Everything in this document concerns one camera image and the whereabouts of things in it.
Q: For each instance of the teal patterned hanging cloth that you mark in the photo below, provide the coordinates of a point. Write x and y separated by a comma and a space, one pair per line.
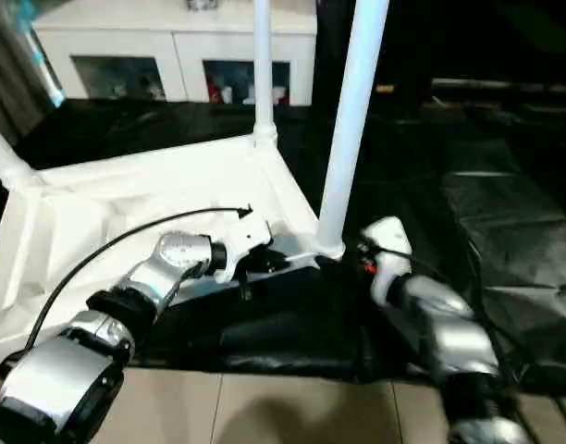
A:
47, 69

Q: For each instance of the clear glass trinket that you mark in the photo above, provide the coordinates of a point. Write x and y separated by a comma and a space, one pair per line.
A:
202, 3

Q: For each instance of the white plastic table top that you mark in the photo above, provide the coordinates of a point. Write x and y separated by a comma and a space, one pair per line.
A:
126, 194

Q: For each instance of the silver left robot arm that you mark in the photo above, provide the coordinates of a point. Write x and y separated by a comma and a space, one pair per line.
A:
163, 273

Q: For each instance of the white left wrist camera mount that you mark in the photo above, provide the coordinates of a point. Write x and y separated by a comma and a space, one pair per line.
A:
246, 240

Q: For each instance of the white cabinet with glass doors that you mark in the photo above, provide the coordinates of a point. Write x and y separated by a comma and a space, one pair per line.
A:
149, 37

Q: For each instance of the small tan label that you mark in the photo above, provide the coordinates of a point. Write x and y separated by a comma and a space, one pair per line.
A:
385, 87

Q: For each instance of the grey curtain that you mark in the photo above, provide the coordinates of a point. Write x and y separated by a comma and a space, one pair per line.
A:
10, 74

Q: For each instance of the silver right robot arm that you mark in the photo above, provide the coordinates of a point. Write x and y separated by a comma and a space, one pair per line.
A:
449, 319

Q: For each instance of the white plastic table leg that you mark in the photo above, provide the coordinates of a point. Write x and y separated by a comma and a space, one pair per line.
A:
5, 152
264, 69
352, 115

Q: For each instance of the black mat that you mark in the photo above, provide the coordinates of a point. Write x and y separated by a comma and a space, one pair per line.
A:
449, 185

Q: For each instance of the red object behind glass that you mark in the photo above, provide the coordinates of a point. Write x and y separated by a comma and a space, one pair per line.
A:
213, 90

